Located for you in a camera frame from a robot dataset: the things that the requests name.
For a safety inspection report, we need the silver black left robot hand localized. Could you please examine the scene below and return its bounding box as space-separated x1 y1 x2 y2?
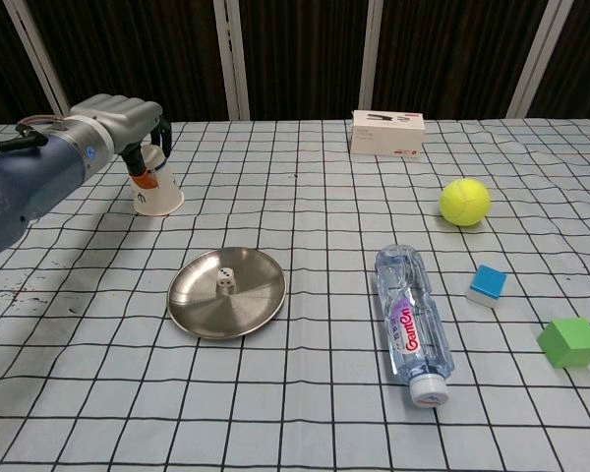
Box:
70 93 172 191

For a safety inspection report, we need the white paper cup blue print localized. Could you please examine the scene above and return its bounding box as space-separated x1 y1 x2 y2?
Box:
132 143 186 216

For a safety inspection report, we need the silver metal plate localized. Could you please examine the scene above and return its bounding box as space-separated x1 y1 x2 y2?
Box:
166 247 288 341

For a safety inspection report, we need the clear plastic water bottle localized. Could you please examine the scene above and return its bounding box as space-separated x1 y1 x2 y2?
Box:
374 244 456 409

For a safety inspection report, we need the white stapler box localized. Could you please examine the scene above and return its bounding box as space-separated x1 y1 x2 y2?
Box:
350 109 427 159

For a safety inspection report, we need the checked light blue tablecloth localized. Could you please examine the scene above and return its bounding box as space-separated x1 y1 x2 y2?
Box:
0 117 590 472

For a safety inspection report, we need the yellow tennis ball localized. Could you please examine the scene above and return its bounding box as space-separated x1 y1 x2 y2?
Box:
439 177 492 227

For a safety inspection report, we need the blue and white block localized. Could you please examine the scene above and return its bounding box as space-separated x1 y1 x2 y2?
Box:
465 264 508 310

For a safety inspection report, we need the green cube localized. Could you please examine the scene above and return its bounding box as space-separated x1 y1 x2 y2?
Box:
536 317 590 369

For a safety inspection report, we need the black arm cable with plug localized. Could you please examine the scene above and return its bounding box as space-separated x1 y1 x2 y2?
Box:
0 115 63 158

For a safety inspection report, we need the white metal frame post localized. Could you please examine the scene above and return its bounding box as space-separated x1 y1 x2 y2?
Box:
507 0 567 119
3 0 76 124
358 0 385 119
212 0 251 121

